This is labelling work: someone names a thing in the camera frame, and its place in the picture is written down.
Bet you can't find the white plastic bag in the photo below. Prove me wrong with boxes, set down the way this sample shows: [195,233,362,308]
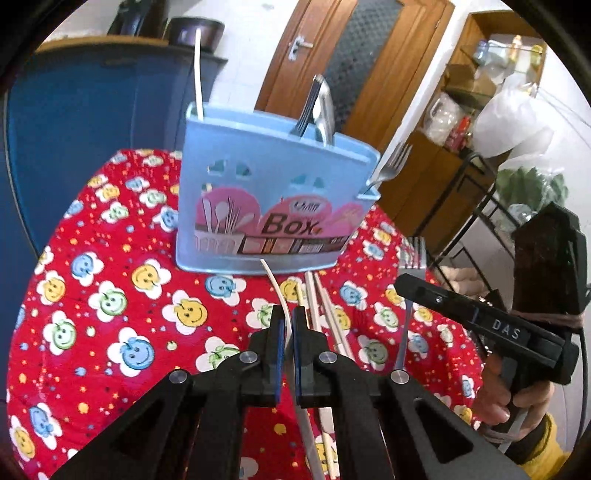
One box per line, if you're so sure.
[475,83,555,162]

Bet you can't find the silver metal fork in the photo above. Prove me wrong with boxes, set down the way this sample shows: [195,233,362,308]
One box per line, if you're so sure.
[365,142,413,195]
[290,75,324,138]
[392,236,428,373]

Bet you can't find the blue kitchen base cabinet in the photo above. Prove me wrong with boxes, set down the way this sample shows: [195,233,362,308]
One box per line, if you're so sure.
[0,44,229,301]

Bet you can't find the red sauce bottles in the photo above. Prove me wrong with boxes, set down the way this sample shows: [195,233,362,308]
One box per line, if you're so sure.
[445,115,474,151]

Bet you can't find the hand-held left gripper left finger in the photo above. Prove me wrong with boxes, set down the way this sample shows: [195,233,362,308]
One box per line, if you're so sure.
[48,305,284,480]

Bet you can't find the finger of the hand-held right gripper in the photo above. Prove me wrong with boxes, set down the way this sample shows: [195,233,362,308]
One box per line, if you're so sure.
[396,273,491,333]

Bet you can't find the dark rice cooker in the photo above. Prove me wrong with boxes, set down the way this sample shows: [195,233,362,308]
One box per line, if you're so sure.
[166,17,226,53]

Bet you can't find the bag of green vegetables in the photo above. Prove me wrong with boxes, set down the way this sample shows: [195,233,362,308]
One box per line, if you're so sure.
[494,166,571,232]

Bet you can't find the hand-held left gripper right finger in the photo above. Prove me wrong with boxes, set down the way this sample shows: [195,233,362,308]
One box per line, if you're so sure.
[292,305,532,480]

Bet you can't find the person's right hand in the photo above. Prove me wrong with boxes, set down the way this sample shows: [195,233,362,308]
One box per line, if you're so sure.
[475,353,556,440]

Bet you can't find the pale chopstick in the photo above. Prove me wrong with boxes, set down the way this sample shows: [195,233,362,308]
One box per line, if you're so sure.
[260,258,324,480]

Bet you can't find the red floral tablecloth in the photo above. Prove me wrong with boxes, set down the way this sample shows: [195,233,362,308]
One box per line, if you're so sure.
[7,148,491,480]

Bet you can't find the wooden shelf cabinet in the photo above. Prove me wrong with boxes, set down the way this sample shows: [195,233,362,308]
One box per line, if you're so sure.
[385,10,548,252]

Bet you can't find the clear bag of goods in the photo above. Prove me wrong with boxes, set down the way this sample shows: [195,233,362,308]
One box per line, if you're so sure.
[424,92,462,145]

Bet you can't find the silver door handle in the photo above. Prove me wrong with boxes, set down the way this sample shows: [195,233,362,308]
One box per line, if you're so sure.
[288,36,314,62]

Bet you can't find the person's right forearm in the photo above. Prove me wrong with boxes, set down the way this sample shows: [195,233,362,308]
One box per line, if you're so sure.
[517,413,574,480]

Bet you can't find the brown wooden door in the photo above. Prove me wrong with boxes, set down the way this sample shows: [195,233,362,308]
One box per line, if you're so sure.
[255,0,455,154]

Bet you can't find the blue plastic utensil holder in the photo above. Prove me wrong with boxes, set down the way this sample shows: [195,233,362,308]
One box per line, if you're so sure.
[175,102,382,277]

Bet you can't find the black wire rack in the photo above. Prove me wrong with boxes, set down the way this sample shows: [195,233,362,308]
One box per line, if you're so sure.
[427,151,546,296]

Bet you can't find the row of brown eggs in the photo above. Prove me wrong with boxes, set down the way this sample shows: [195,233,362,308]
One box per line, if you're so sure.
[436,265,488,294]

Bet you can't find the long wooden chopstick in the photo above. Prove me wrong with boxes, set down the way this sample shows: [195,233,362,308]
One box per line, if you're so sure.
[194,28,205,117]

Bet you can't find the black air fryer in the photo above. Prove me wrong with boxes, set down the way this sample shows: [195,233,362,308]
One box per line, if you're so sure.
[107,0,169,38]

